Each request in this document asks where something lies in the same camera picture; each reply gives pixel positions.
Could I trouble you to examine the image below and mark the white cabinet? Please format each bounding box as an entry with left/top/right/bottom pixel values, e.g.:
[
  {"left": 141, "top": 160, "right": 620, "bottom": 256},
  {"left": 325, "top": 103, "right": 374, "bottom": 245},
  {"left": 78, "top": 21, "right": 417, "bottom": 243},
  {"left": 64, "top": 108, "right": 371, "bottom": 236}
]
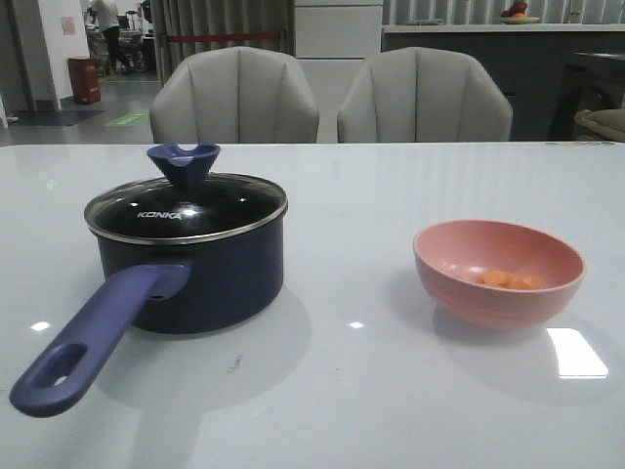
[{"left": 294, "top": 1, "right": 384, "bottom": 144}]

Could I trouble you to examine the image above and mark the red bin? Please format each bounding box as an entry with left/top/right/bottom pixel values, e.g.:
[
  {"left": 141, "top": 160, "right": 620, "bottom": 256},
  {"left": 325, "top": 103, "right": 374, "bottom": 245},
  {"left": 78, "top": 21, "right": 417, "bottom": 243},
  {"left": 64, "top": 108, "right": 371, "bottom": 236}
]
[{"left": 67, "top": 57, "right": 101, "bottom": 105}]

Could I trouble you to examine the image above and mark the dark blue saucepan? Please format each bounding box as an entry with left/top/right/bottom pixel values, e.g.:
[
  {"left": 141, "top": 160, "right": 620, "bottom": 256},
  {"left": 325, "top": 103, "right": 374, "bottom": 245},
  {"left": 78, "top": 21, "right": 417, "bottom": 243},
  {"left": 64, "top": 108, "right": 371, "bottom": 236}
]
[{"left": 10, "top": 214, "right": 285, "bottom": 417}]

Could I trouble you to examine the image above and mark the right grey upholstered chair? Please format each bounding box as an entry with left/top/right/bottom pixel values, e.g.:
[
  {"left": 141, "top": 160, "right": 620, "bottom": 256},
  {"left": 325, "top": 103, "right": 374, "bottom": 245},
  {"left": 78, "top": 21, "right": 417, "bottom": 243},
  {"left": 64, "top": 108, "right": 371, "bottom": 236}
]
[{"left": 337, "top": 47, "right": 513, "bottom": 143}]

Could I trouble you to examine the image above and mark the glass lid with blue knob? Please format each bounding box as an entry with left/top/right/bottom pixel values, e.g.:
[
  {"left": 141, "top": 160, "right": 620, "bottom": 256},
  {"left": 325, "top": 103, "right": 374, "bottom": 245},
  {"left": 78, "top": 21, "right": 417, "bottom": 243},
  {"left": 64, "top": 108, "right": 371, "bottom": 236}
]
[{"left": 84, "top": 143, "right": 288, "bottom": 245}]

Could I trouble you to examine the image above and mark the pink bowl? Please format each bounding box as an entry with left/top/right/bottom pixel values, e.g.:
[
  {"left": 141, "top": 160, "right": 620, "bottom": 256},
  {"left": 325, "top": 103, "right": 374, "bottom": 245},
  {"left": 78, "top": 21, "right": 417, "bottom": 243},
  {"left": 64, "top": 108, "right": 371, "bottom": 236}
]
[{"left": 413, "top": 220, "right": 586, "bottom": 330}]

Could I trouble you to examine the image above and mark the orange ham slice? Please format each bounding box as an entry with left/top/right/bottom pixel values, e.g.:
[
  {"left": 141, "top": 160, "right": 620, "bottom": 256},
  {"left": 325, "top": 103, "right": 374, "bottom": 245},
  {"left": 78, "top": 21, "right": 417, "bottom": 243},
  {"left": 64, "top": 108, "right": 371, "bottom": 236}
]
[
  {"left": 509, "top": 274, "right": 543, "bottom": 290},
  {"left": 479, "top": 269, "right": 515, "bottom": 288}
]

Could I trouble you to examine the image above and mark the beige cushion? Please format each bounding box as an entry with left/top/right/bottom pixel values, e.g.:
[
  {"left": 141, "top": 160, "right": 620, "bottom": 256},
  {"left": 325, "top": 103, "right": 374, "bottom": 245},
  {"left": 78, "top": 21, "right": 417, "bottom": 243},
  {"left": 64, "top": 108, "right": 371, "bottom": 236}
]
[{"left": 574, "top": 107, "right": 625, "bottom": 143}]

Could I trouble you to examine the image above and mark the red barrier belt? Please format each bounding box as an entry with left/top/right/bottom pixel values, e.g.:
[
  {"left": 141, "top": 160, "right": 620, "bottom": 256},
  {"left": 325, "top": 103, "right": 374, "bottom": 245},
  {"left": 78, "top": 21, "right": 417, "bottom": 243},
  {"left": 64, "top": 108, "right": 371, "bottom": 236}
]
[{"left": 165, "top": 30, "right": 282, "bottom": 43}]

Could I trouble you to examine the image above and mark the left grey upholstered chair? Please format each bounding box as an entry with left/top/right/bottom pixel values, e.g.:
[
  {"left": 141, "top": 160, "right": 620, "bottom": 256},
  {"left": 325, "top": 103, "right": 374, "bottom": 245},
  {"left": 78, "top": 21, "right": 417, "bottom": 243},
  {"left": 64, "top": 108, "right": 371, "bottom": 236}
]
[{"left": 149, "top": 46, "right": 319, "bottom": 144}]

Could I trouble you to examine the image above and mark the dark grey counter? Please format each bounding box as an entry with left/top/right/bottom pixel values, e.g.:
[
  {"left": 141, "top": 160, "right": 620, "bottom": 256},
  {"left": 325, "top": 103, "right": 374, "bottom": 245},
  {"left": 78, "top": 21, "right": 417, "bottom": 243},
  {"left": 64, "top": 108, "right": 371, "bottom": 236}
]
[{"left": 382, "top": 23, "right": 624, "bottom": 141}]

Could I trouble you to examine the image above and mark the grey upholstered chair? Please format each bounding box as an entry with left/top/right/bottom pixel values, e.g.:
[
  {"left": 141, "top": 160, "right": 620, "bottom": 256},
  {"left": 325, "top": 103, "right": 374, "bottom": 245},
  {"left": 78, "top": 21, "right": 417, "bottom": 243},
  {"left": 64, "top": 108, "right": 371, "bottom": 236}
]
[
  {"left": 337, "top": 47, "right": 513, "bottom": 143},
  {"left": 149, "top": 46, "right": 319, "bottom": 144}
]

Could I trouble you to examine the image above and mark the person in background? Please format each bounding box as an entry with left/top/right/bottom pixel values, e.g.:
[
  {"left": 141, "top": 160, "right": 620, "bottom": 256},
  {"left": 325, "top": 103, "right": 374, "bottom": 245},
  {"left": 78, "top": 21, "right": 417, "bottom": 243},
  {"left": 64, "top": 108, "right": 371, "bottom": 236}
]
[{"left": 91, "top": 0, "right": 134, "bottom": 75}]

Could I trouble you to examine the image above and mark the fruit plate on counter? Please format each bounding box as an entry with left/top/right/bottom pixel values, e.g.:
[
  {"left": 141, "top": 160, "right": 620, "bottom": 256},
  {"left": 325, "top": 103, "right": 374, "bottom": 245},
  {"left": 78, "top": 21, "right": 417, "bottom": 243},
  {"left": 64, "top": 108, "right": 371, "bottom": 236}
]
[{"left": 499, "top": 0, "right": 540, "bottom": 24}]

